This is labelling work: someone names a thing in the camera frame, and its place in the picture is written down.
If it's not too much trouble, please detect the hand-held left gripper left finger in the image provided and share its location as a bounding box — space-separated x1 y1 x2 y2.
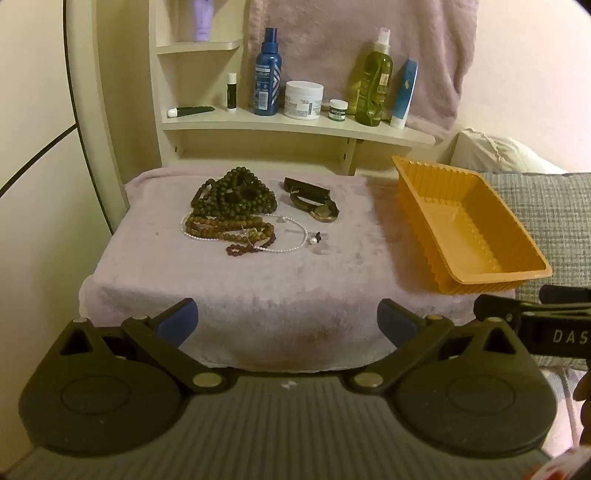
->
60 298 236 394

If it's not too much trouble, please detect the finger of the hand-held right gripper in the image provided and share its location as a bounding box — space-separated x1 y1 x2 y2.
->
539 285 591 306
473 293 541 326

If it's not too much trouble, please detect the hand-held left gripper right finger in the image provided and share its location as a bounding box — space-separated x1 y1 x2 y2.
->
348 298 532 395

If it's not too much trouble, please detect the orange plastic tray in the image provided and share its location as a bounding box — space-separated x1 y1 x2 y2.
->
391 155 553 295

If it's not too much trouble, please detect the brown bead necklace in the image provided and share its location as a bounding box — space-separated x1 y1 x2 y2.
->
185 213 277 245

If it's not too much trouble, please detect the white pearl necklace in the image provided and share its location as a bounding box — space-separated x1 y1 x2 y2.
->
180 212 309 253

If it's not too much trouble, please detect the dark wristwatch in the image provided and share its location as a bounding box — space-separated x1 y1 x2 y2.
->
290 190 340 224

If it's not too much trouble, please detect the dark bead necklace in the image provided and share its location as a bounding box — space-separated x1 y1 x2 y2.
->
191 166 278 217

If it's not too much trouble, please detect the black case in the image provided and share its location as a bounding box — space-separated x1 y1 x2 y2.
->
283 176 331 198

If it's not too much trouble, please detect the person's right hand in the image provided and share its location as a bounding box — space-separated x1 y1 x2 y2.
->
573 369 591 404

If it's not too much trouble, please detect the grey woven pillow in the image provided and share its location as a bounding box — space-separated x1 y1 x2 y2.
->
480 172 591 305

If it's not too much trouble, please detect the pink fleece blanket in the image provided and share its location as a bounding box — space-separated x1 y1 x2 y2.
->
78 166 522 372

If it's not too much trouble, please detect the white pillow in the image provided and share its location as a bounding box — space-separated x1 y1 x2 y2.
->
450 128 568 175

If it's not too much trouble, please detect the dark green tube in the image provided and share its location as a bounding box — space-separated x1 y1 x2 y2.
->
167 106 216 118

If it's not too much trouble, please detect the cream wooden shelf unit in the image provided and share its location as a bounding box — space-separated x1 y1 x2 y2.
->
148 0 437 178

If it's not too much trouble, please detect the blue and white tube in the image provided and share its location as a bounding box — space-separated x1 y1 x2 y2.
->
390 58 419 129

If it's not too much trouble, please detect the olive green spray bottle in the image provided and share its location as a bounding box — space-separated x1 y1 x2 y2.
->
355 27 394 127

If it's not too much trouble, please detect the white cream jar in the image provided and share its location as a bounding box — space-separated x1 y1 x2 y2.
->
283 80 324 121

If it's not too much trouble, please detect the blue spray bottle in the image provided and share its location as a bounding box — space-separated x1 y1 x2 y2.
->
252 27 283 116

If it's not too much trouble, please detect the pink hanging towel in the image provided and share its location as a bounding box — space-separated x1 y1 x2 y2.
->
242 0 478 141

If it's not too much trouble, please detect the purple tube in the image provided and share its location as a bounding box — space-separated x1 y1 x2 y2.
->
191 0 215 43

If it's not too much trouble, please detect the dark red bead bracelet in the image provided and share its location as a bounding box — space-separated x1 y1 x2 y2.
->
225 240 273 257

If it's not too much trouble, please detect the black cable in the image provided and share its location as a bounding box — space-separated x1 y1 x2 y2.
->
0 124 78 197

